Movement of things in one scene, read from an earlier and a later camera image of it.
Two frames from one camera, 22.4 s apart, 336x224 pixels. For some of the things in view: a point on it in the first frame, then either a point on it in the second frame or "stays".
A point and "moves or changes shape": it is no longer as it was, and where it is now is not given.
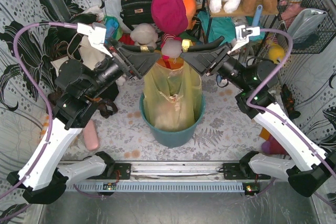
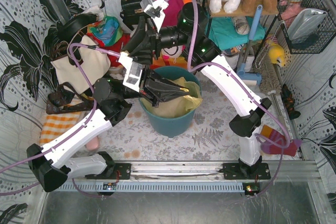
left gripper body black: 122,60 to 146,87
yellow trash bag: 172,97 moves or changes shape
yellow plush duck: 276,53 stays
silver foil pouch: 304,22 stays
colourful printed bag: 113,29 stays
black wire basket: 307,18 stays
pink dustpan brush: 271,146 stays
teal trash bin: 170,139 to 172,127
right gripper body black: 219,60 to 152,41
